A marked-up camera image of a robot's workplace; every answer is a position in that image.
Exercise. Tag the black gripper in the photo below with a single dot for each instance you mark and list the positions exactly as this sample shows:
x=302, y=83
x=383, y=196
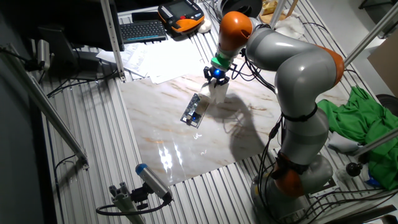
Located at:
x=217, y=74

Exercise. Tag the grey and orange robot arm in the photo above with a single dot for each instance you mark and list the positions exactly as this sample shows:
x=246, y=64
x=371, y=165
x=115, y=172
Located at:
x=301, y=71

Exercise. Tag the green wrist adapter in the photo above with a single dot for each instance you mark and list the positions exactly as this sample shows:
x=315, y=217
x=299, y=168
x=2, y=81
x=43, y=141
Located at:
x=220, y=62

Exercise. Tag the white paper sheet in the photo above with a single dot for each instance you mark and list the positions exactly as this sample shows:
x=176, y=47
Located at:
x=177, y=59

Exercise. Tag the small blue circuit board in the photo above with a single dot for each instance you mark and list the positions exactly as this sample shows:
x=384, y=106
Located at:
x=191, y=115

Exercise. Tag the orange black teach pendant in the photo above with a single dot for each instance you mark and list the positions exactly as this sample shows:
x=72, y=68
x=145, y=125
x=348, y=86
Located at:
x=183, y=15

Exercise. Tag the marble pattern board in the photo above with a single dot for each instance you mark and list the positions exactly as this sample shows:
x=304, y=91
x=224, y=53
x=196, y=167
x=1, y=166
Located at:
x=174, y=133

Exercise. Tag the black spool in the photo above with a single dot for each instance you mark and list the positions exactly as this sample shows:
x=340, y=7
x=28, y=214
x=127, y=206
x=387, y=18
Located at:
x=245, y=6

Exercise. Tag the black keyboard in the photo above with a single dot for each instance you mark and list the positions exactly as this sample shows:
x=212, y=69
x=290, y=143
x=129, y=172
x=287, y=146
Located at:
x=143, y=31

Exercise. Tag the printed paper sheet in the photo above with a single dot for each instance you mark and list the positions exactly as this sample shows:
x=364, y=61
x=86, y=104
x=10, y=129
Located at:
x=130, y=57

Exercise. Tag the yellow wooden item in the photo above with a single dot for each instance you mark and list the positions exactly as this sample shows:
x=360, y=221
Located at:
x=269, y=6

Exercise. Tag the white cloth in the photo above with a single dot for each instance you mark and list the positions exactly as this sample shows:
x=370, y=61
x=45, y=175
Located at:
x=290, y=28

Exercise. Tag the black flat device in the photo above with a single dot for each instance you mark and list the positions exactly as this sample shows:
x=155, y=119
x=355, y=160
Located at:
x=144, y=16

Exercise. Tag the black monitor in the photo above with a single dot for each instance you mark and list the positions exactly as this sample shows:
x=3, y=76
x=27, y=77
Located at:
x=90, y=21

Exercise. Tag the grey cloth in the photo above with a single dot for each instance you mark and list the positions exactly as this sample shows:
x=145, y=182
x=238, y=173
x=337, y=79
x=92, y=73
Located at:
x=342, y=143

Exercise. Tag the green cloth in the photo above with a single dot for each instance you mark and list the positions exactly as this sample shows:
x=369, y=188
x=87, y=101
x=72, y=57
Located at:
x=357, y=121

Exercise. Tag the short aluminium profile stub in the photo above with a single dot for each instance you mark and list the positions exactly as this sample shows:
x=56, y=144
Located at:
x=124, y=202

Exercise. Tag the black monitor stand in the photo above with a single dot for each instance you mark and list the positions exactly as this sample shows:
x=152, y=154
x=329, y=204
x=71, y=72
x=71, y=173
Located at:
x=62, y=49

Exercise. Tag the black ball knob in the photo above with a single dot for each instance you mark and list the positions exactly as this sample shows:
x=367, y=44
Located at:
x=354, y=169

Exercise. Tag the brown cardboard box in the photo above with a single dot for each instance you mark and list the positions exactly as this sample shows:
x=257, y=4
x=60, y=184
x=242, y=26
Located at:
x=387, y=65

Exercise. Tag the black round object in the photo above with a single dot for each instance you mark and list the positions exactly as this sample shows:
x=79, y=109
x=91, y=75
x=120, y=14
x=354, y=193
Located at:
x=390, y=104

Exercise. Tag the aluminium profile post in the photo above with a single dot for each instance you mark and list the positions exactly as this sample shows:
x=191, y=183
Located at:
x=46, y=105
x=276, y=12
x=112, y=37
x=379, y=141
x=370, y=37

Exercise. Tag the silver camera with blue cap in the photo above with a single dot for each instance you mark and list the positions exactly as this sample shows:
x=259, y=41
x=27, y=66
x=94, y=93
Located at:
x=152, y=180

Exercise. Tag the black camera bracket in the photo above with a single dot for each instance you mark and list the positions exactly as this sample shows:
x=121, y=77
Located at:
x=140, y=196

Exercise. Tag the small silver camera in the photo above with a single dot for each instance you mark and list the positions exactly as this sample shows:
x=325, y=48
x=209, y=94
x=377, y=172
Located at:
x=43, y=53

